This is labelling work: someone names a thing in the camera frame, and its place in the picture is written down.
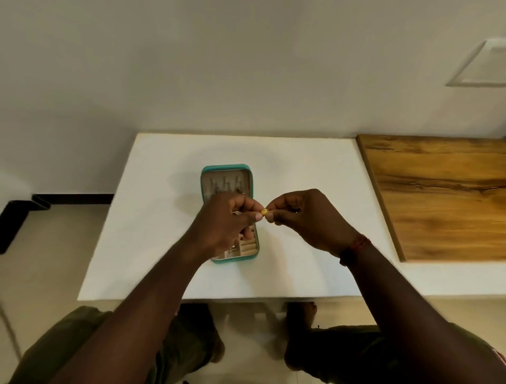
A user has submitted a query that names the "person's right hand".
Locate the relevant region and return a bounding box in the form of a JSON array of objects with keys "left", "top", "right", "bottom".
[{"left": 264, "top": 189, "right": 362, "bottom": 258}]

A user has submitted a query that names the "person's left hand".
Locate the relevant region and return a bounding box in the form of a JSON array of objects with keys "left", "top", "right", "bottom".
[{"left": 186, "top": 192, "right": 265, "bottom": 263}]

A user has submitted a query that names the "person's right forearm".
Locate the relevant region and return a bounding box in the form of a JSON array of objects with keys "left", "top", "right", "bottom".
[{"left": 342, "top": 237, "right": 506, "bottom": 384}]

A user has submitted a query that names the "person's left forearm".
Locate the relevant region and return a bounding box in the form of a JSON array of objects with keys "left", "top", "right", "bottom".
[{"left": 49, "top": 234, "right": 212, "bottom": 384}]

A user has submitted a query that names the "set of silver earrings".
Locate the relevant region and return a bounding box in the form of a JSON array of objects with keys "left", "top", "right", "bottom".
[{"left": 211, "top": 177, "right": 245, "bottom": 195}]

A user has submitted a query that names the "teal jewellery box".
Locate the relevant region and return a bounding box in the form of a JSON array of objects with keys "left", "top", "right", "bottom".
[{"left": 200, "top": 164, "right": 260, "bottom": 264}]

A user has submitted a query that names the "person's left leg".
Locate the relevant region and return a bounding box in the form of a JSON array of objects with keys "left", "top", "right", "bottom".
[{"left": 8, "top": 304, "right": 226, "bottom": 384}]

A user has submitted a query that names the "person's leg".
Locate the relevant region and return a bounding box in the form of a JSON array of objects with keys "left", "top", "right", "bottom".
[
  {"left": 284, "top": 302, "right": 506, "bottom": 384},
  {"left": 8, "top": 304, "right": 226, "bottom": 384}
]

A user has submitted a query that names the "person's right leg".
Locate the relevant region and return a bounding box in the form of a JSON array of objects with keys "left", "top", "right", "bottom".
[{"left": 284, "top": 302, "right": 506, "bottom": 384}]

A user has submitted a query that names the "brown wooden board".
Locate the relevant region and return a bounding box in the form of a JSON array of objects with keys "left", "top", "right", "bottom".
[{"left": 356, "top": 134, "right": 506, "bottom": 263}]

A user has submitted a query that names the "red thread wrist bracelet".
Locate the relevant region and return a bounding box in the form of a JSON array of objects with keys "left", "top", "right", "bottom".
[{"left": 339, "top": 234, "right": 372, "bottom": 267}]

